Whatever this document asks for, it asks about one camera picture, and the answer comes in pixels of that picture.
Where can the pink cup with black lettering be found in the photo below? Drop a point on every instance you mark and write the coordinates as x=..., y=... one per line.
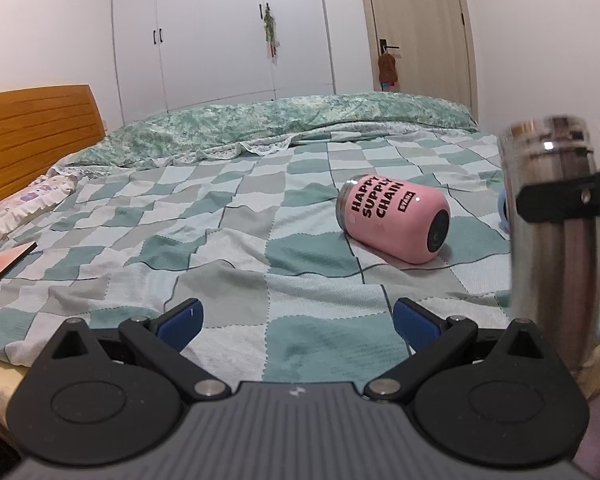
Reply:
x=395, y=220

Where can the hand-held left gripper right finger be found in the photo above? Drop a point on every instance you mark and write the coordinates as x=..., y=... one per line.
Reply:
x=416, y=324

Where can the wooden headboard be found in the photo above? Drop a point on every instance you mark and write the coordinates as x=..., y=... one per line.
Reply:
x=30, y=135

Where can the green floral duvet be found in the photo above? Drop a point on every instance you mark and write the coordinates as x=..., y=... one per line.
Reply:
x=280, y=120

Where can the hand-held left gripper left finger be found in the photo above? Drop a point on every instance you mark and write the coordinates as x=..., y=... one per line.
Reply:
x=180, y=326

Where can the stainless steel cup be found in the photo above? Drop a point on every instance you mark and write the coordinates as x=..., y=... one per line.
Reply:
x=555, y=275

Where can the beige door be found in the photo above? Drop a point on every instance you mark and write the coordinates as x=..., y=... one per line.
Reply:
x=420, y=10

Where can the green checked bedsheet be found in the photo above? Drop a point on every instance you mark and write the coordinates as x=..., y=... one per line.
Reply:
x=230, y=260

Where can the red book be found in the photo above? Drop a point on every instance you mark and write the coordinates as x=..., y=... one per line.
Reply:
x=0, y=267

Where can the purple floral pillow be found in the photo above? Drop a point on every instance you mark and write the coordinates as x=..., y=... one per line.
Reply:
x=10, y=215

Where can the white wardrobe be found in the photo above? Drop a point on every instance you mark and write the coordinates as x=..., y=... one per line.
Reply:
x=205, y=35

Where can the green hanging ornament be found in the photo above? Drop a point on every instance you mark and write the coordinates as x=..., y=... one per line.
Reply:
x=271, y=30

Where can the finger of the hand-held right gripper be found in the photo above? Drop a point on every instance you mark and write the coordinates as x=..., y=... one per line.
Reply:
x=565, y=197

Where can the light blue round object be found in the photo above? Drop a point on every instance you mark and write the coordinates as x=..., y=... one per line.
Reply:
x=503, y=210

